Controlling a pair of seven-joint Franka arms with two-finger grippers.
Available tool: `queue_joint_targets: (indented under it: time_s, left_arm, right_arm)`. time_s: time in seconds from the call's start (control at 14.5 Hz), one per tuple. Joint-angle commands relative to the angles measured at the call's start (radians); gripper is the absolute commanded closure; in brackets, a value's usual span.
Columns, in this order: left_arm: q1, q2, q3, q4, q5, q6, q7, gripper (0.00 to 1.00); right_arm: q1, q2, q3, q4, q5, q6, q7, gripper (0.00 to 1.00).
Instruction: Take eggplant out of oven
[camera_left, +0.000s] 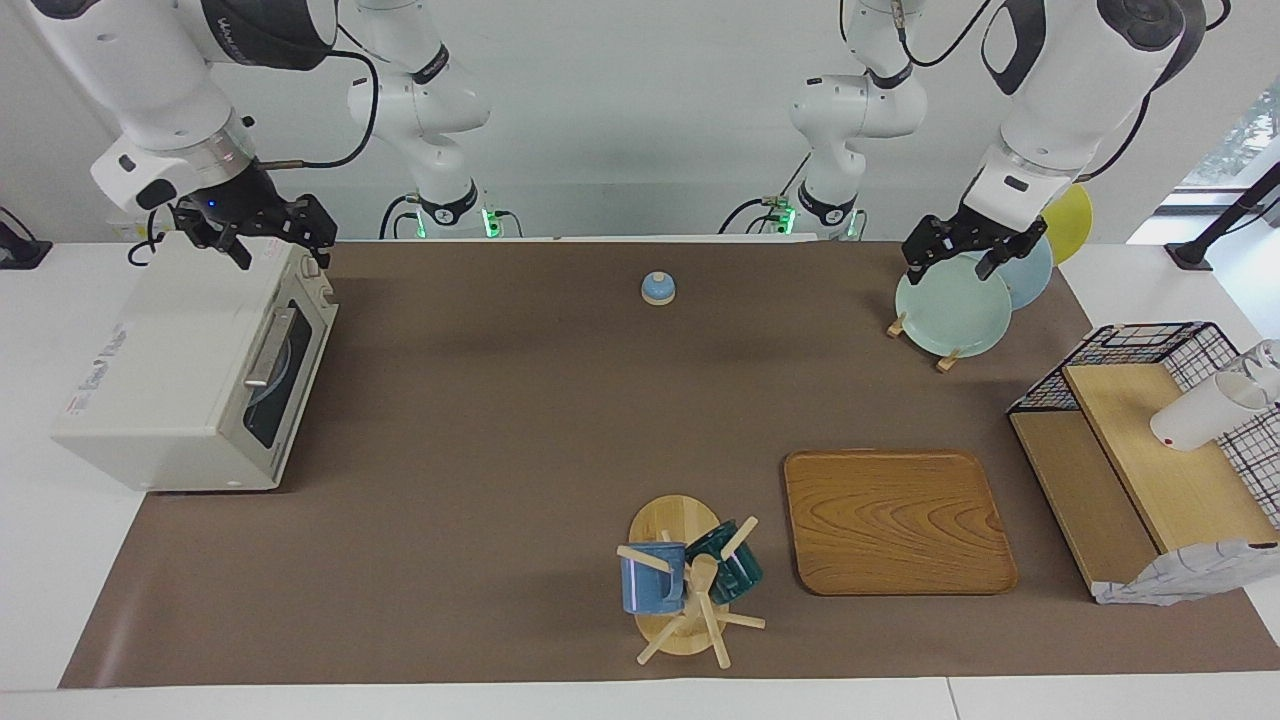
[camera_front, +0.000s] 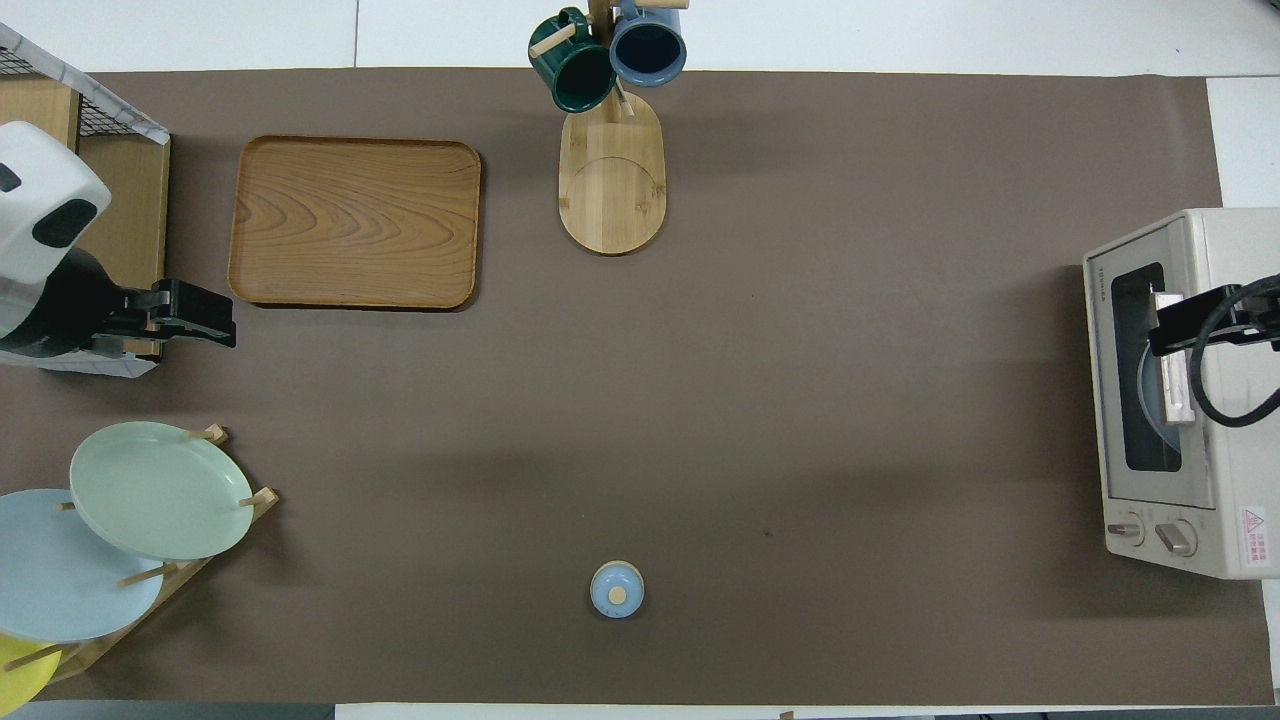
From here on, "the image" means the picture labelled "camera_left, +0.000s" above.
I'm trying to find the black wire basket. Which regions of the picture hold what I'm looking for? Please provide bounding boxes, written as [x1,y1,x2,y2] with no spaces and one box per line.
[1007,321,1280,531]

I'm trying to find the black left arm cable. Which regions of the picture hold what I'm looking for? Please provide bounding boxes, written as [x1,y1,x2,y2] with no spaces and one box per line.
[838,0,1006,73]

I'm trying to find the mint green plate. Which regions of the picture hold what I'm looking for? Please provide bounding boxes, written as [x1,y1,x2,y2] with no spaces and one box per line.
[895,250,1014,359]

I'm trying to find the wooden mug tree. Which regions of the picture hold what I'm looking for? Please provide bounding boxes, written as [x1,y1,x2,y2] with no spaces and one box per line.
[615,494,768,669]

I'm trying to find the white cup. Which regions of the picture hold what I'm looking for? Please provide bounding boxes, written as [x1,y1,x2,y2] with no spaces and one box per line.
[1149,368,1277,453]

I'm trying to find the light blue round plate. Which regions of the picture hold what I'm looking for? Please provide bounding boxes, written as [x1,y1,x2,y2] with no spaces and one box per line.
[250,318,301,407]

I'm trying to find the white checked cloth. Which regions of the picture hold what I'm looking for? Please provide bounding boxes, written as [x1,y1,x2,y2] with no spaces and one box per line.
[1092,538,1280,607]

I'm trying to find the wooden serving tray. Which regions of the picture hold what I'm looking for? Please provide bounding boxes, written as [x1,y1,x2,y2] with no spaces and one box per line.
[783,449,1019,597]

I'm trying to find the black angled stand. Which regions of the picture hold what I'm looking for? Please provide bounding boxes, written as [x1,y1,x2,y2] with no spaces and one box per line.
[1165,160,1280,271]

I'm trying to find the black clamp mount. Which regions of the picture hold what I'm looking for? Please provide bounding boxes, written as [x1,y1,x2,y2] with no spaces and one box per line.
[0,205,53,271]

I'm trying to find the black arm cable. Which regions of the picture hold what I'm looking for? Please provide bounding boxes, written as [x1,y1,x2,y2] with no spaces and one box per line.
[255,25,382,171]
[838,0,1006,73]

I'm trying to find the pale blue racked plate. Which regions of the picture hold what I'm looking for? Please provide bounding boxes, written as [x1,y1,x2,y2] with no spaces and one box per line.
[985,235,1055,312]

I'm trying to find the wooden step shelf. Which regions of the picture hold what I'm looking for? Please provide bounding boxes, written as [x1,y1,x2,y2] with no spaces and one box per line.
[1008,362,1280,601]

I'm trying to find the blue mug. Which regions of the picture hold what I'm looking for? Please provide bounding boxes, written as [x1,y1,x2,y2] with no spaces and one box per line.
[620,541,689,616]

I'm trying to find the yellow plate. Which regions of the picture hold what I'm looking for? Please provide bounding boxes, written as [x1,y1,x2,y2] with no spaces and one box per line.
[1040,183,1094,266]

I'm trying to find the glass oven door with handle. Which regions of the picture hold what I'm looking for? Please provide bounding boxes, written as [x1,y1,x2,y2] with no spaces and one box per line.
[240,262,339,481]

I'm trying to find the dark green mug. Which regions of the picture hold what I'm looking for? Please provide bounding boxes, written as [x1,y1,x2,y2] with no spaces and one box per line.
[685,519,764,605]

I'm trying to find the window with black frame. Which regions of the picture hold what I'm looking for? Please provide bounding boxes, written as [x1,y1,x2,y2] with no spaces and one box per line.
[1160,78,1280,216]

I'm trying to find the white toaster oven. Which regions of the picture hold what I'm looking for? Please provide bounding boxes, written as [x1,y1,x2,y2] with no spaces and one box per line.
[52,232,339,493]

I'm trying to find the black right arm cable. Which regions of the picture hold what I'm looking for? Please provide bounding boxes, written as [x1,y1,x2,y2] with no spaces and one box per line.
[255,25,382,171]

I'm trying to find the clear glass cup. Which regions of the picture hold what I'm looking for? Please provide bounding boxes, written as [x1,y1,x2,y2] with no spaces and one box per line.
[1238,338,1280,383]

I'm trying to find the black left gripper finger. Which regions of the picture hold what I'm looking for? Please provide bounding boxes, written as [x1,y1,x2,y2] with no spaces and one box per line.
[975,224,1050,282]
[901,215,953,280]

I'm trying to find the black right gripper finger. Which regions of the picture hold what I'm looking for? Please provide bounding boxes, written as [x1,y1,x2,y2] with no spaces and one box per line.
[172,203,253,272]
[283,194,339,271]

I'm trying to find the wooden plate rack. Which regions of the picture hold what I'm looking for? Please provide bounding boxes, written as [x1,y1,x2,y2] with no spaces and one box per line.
[886,312,963,374]

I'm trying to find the brown table mat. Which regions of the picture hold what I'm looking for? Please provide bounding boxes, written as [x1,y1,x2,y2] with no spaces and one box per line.
[58,240,1280,689]

